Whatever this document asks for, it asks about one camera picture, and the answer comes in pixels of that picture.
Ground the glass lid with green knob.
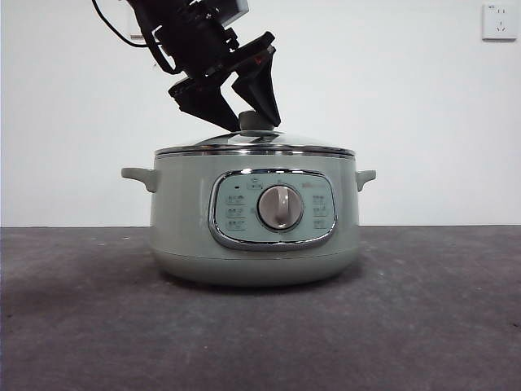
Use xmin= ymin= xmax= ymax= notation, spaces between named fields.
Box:
xmin=154 ymin=111 xmax=356 ymax=159

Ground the sage green electric cooking pot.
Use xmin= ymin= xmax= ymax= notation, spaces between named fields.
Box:
xmin=120 ymin=152 xmax=378 ymax=287

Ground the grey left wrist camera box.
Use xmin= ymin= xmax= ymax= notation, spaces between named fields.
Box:
xmin=210 ymin=0 xmax=251 ymax=25

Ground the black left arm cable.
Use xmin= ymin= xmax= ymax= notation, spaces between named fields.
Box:
xmin=90 ymin=0 xmax=156 ymax=49

